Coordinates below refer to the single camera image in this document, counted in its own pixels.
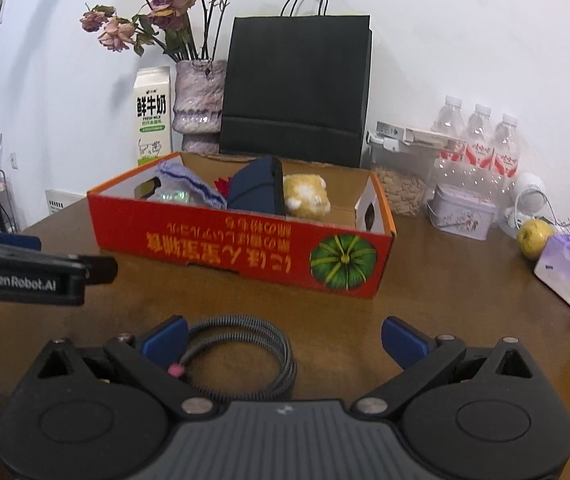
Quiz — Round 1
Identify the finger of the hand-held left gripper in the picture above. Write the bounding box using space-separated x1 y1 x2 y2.
0 251 119 286
0 229 42 254

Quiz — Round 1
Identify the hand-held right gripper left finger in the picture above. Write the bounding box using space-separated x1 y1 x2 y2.
27 316 218 420

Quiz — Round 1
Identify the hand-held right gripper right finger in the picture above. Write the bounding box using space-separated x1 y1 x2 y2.
352 316 536 418

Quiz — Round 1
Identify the braided cable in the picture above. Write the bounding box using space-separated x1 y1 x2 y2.
167 315 298 402

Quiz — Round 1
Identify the red cardboard box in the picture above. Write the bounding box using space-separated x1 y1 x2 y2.
86 152 396 300

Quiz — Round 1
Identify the iridescent plastic pouch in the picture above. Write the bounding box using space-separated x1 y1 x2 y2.
146 187 200 206

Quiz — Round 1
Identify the purple woven cloth pouch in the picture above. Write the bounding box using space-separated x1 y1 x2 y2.
157 161 228 209

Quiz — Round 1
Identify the yellow and white plush toy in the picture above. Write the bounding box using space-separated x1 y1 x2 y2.
283 174 333 220

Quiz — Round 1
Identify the navy zip case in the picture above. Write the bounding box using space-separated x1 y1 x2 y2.
226 156 286 216

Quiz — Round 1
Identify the pale printed tin box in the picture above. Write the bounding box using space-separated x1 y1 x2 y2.
426 183 496 241

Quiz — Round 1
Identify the clear lidded seed container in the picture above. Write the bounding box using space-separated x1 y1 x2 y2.
367 121 466 218

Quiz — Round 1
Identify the white and green milk carton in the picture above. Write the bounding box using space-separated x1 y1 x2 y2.
132 66 173 167

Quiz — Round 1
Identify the yellow-green apple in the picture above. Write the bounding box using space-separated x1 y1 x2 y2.
516 218 556 260

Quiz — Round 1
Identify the small white fan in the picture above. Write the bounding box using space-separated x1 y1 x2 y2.
510 172 548 217

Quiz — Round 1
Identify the mottled purple vase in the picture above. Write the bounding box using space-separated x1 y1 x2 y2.
172 59 228 155

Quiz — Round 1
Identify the clear water bottle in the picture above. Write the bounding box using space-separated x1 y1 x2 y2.
464 104 496 181
431 95 467 171
490 113 524 191

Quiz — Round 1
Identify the black paper bag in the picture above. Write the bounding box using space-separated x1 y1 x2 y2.
219 0 373 171

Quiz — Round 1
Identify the white cable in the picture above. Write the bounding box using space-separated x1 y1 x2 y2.
502 200 570 241

